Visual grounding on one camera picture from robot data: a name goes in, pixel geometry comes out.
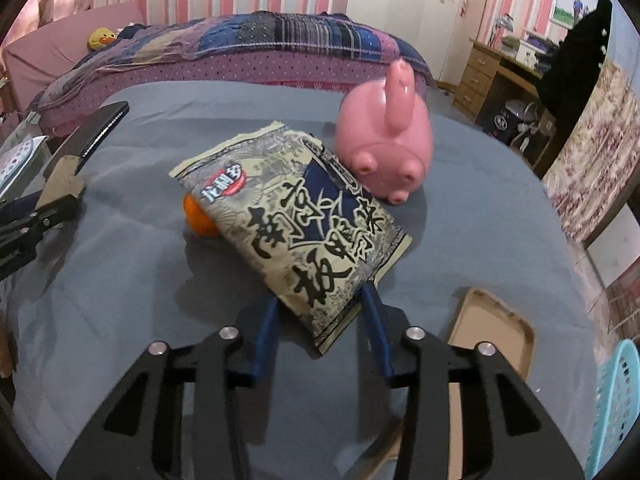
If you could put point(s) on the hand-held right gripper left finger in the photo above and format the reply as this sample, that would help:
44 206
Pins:
264 340

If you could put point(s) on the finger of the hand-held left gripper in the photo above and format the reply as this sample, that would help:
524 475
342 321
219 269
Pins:
20 252
55 200

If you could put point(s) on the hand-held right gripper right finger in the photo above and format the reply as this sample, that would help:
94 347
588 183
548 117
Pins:
375 330

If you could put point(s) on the printed snack packet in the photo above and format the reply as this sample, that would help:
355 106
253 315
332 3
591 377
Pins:
300 240

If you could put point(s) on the light blue plastic basket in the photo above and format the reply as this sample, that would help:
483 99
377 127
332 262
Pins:
617 410

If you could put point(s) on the white patterned box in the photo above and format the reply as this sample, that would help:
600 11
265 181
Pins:
20 165

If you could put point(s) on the black phone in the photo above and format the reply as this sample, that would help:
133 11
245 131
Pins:
102 130

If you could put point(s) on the grey table cloth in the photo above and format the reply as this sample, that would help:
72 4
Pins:
125 285

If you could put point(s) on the tan phone case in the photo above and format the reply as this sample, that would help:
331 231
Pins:
492 330

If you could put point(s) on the tangerine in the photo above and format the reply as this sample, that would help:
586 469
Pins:
195 220

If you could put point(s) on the pink headboard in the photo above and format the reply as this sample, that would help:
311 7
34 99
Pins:
50 45

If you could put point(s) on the yellow duck plush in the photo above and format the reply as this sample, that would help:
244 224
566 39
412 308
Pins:
101 40

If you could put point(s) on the pink pig toy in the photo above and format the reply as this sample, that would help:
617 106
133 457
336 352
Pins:
385 140

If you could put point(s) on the purple dotted bed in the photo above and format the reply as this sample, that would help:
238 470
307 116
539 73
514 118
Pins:
225 72

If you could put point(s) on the black bag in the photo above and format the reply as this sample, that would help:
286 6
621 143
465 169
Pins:
502 122

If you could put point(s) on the white black water dispenser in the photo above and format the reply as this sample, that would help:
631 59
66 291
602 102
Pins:
617 250

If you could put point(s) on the plaid quilt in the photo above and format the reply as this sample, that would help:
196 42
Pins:
250 35

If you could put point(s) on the white fan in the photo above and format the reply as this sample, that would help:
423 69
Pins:
525 115

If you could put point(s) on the wooden desk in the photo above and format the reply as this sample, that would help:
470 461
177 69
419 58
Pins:
480 80

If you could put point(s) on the floral curtain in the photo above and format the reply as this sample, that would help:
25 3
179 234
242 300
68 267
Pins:
600 150

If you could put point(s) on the white wardrobe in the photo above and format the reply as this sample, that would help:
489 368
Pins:
410 20

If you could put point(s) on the white printer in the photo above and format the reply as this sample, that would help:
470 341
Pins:
525 52

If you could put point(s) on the desk lamp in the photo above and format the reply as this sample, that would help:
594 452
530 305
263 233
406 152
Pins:
501 30

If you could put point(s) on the black hanging garment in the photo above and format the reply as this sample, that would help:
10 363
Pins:
580 60

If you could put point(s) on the small wall photo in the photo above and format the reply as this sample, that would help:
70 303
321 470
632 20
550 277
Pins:
570 7

